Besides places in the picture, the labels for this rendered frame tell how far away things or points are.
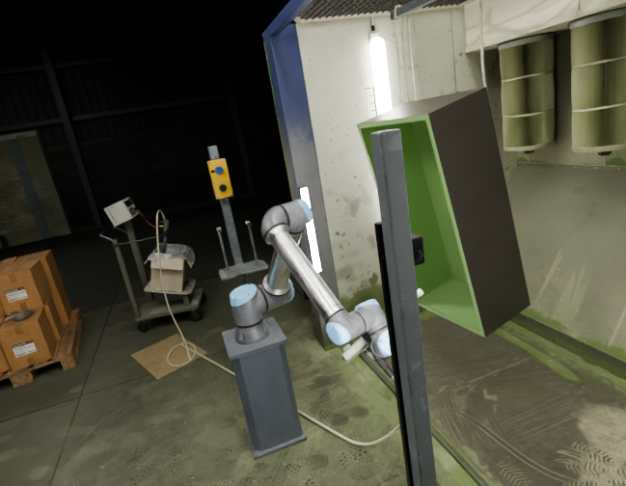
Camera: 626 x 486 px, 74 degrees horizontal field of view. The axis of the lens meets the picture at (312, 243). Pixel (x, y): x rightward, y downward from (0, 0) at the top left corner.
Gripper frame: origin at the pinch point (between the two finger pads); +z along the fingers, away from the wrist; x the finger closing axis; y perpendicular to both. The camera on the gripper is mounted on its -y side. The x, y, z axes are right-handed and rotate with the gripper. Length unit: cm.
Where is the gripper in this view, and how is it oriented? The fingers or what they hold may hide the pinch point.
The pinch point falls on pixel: (368, 346)
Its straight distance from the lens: 194.5
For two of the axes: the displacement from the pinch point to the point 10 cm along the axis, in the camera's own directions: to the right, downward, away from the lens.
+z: -0.6, 3.2, 9.4
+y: 6.5, 7.3, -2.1
